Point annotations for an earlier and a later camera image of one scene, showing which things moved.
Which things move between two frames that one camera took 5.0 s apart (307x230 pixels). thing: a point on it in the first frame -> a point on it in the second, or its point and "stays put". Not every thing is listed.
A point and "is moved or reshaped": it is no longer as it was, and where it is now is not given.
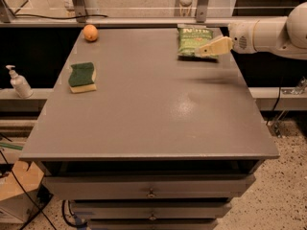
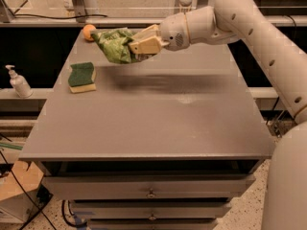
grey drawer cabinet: [137, 137] stays put
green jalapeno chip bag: [191, 38] is moved or reshaped
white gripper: [241, 37] -> [173, 31]
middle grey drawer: [151, 210] stays put
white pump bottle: [20, 83] stays put
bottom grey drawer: [153, 223] stays put
